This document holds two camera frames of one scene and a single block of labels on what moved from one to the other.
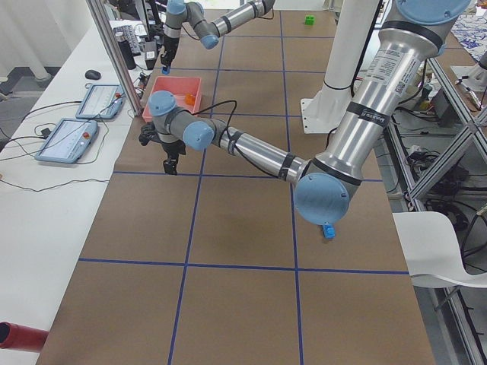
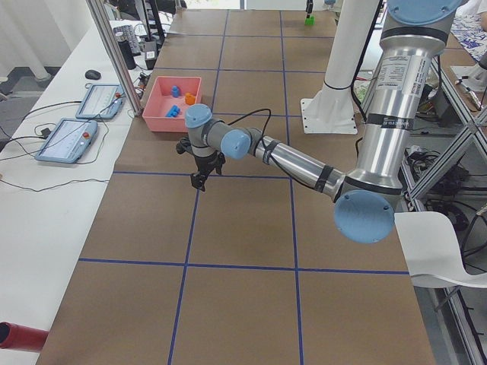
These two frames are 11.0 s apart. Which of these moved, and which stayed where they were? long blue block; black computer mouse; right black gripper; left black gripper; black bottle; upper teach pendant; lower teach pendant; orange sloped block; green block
Moved: right black gripper; long blue block; left black gripper
Stayed: lower teach pendant; black computer mouse; upper teach pendant; green block; black bottle; orange sloped block
